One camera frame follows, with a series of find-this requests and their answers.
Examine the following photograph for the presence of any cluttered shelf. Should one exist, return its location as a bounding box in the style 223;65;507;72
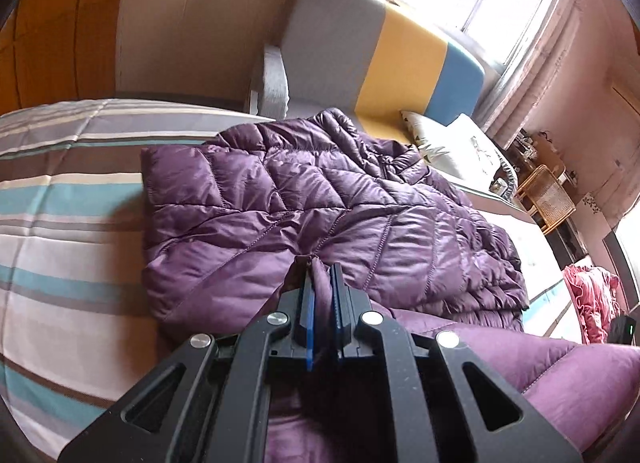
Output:
510;128;538;154

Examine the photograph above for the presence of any rattan chair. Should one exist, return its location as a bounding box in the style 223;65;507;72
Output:
515;164;577;234

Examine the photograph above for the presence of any purple down jacket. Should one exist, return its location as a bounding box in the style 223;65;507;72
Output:
140;108;621;463

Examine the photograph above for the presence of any wooden wardrobe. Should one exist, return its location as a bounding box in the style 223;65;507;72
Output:
0;0;136;116

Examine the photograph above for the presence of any pale board with leaf decal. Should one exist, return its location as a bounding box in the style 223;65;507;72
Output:
575;183;631;234

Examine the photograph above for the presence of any white deer print pillow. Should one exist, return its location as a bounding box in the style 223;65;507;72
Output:
430;114;508;188

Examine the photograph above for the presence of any grey yellow blue sofa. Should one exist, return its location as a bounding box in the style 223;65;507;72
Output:
247;0;523;198

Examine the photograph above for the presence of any pale patterned curtain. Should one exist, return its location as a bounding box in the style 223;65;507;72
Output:
477;0;601;138

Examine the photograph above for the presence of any striped bed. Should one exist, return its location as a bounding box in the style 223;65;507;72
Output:
0;98;586;461

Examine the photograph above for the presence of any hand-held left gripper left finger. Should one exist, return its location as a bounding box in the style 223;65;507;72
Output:
57;263;321;463

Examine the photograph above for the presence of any pink ruffled blanket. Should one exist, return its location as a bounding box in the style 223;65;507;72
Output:
562;264;621;344

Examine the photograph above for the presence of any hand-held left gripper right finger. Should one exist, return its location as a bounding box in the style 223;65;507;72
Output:
327;263;583;463

